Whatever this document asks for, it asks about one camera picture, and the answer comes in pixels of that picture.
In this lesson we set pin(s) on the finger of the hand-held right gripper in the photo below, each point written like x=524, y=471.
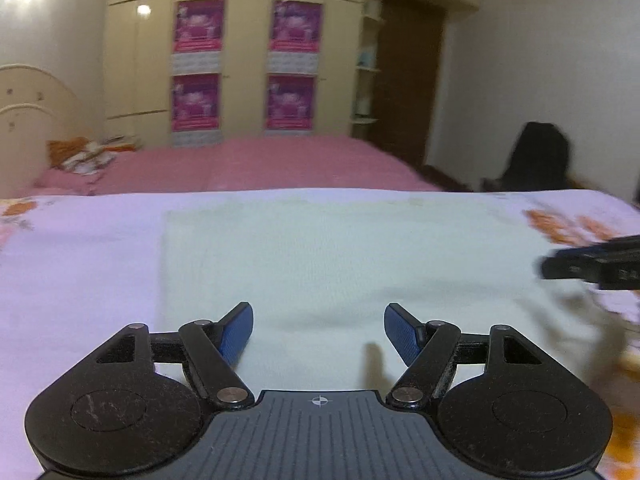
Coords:
x=562, y=266

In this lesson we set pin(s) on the magenta wall poster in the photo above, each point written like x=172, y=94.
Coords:
x=296, y=25
x=199, y=25
x=196, y=105
x=291, y=102

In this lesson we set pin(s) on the cream corner shelf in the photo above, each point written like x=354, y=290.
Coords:
x=366, y=75

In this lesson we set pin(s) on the light green knit sweater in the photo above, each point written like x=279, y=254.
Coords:
x=340, y=260

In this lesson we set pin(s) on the black backpack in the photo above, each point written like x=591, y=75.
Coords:
x=540, y=157

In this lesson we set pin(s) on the cream wardrobe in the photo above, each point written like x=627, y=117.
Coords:
x=250, y=35

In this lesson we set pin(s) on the brown wooden door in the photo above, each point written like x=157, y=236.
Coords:
x=407, y=80

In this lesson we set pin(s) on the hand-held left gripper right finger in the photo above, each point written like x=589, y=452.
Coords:
x=400, y=332

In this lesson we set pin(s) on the purple floral bed sheet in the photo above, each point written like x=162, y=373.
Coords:
x=75, y=270

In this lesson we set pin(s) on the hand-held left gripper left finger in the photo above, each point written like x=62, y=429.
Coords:
x=237, y=332

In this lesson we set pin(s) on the stack of books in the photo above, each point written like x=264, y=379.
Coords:
x=120, y=142

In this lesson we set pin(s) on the small blue shelf ornament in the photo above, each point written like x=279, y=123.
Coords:
x=367, y=55

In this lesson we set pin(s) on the cream curved headboard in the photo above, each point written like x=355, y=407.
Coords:
x=37, y=85
x=20, y=135

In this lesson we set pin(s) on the pink bed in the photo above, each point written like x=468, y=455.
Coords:
x=260, y=165

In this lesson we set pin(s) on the orange patterned pillow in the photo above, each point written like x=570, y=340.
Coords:
x=75, y=155

